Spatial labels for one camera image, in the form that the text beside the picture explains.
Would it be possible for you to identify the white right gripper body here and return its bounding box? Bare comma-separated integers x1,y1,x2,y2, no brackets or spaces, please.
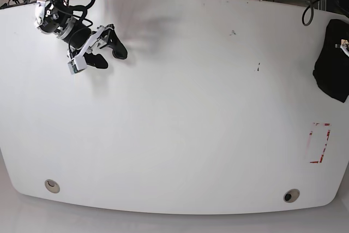
67,24,115,60

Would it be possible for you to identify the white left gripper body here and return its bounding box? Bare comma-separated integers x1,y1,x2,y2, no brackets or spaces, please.
335,39,349,57

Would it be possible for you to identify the black T-shirt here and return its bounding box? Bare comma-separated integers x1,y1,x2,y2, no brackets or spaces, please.
312,19,348,103

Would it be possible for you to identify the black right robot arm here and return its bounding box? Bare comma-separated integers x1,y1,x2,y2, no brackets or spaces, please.
35,0,128,74

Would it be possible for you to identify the red tape rectangle marking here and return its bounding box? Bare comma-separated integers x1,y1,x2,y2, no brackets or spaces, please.
305,123,331,164

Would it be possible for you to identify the left table grommet hole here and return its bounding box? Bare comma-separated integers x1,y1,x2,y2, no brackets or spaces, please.
45,180,60,194

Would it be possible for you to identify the table grommet hole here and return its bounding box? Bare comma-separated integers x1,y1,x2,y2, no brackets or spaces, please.
284,189,300,203
45,180,60,194

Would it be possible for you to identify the right table grommet hole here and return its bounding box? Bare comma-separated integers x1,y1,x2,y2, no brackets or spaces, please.
284,189,300,203

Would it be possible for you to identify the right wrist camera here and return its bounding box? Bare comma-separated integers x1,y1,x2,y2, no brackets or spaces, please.
68,56,87,75

